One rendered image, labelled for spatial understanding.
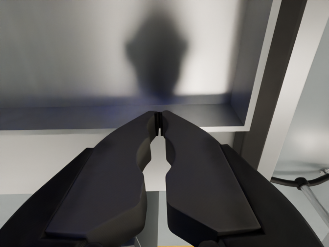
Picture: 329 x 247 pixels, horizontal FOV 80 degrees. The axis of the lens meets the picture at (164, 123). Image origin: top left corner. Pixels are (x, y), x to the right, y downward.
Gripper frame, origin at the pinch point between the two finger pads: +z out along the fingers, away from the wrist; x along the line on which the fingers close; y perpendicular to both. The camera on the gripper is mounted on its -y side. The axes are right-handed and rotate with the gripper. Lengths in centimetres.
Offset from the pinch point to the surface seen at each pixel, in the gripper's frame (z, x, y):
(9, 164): 3.6, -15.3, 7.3
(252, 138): 1.6, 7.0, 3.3
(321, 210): 59, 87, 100
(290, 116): 3.6, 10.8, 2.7
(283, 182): 80, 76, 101
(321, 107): 91, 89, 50
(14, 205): 91, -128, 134
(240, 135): 2.3, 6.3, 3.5
